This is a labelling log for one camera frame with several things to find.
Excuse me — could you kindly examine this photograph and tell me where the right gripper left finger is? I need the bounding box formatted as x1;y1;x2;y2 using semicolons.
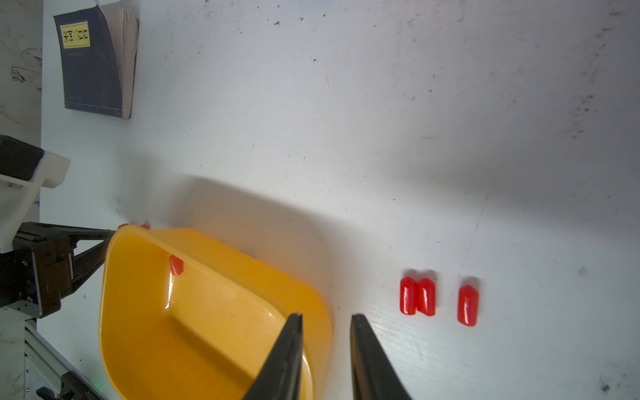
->
243;313;303;400

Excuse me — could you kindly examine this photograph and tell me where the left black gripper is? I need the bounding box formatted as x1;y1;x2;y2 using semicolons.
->
1;223;116;318

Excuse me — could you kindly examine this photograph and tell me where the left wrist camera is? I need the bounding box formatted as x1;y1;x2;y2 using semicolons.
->
1;135;71;253

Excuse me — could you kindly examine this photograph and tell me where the aluminium front rail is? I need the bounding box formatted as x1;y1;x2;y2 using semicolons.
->
24;318;105;400

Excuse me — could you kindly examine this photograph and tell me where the red sleeves cluster in box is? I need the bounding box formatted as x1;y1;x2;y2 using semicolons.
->
168;255;184;277

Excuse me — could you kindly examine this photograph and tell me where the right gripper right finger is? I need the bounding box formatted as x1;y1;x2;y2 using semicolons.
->
350;314;411;400

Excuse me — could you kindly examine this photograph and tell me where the yellow plastic storage box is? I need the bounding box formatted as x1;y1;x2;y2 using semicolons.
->
99;225;333;399

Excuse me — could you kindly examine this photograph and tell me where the dark blue notebook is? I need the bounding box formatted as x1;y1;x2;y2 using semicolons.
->
54;1;139;119

